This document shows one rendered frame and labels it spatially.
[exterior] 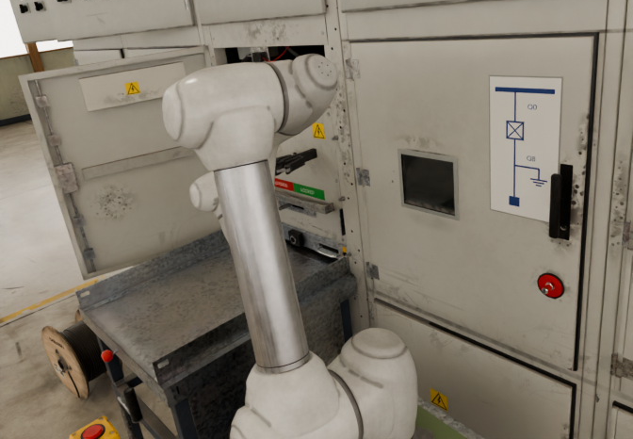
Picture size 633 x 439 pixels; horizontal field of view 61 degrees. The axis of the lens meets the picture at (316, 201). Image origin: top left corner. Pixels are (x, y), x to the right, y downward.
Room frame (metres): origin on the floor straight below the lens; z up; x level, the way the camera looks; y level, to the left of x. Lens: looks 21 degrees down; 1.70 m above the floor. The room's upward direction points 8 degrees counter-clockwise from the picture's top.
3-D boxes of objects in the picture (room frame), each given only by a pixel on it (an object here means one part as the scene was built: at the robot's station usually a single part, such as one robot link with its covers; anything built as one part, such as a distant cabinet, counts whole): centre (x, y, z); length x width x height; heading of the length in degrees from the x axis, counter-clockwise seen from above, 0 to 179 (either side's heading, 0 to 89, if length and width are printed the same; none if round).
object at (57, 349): (2.27, 1.25, 0.20); 0.40 x 0.22 x 0.40; 48
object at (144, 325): (1.54, 0.37, 0.82); 0.68 x 0.62 x 0.06; 129
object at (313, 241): (1.79, 0.06, 0.89); 0.54 x 0.05 x 0.06; 39
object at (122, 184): (1.92, 0.60, 1.21); 0.63 x 0.07 x 0.74; 113
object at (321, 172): (1.78, 0.08, 1.15); 0.48 x 0.01 x 0.48; 39
